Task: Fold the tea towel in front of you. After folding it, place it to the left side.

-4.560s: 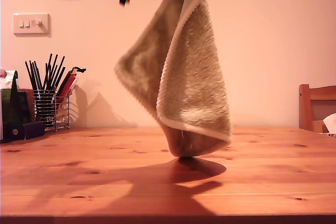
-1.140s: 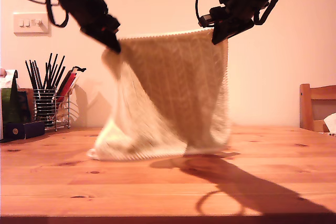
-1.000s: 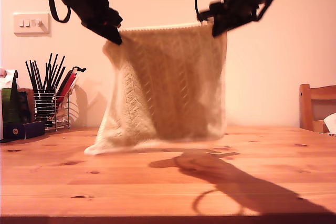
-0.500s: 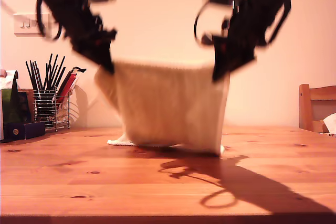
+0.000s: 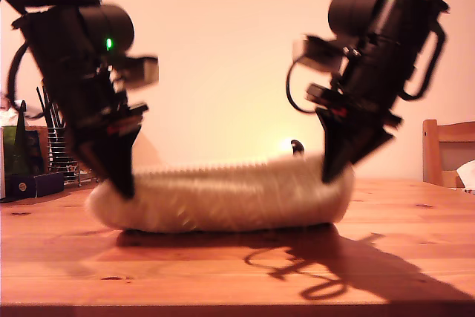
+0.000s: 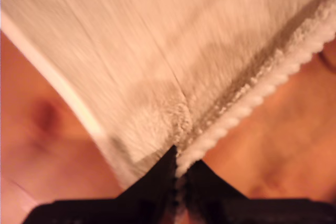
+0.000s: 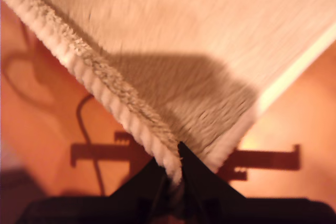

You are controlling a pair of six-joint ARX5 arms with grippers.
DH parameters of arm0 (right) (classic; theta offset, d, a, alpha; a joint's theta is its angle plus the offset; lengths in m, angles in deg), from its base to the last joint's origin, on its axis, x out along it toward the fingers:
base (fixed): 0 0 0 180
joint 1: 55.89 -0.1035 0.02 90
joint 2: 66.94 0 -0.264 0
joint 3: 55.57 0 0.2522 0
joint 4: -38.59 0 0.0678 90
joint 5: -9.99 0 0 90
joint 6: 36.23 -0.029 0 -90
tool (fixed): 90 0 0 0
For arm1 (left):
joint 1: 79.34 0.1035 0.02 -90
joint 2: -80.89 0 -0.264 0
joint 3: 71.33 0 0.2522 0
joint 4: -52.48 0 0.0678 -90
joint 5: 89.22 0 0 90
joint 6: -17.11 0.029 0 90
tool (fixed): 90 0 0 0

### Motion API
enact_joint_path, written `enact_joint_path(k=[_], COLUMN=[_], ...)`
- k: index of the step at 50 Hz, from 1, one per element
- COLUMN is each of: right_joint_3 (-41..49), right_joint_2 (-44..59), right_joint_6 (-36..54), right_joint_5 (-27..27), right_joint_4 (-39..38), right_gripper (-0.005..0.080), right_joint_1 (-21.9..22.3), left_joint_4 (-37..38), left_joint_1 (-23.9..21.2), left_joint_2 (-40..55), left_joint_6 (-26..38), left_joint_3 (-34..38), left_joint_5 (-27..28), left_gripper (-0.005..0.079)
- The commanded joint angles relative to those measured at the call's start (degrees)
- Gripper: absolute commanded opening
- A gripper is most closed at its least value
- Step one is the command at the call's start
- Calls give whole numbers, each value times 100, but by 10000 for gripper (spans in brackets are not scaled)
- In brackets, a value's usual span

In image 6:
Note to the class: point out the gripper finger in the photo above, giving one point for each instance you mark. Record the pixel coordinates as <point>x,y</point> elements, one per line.
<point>152,187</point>
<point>210,190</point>

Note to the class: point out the cream fluffy tea towel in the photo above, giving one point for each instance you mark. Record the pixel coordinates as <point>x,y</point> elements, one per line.
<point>157,51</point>

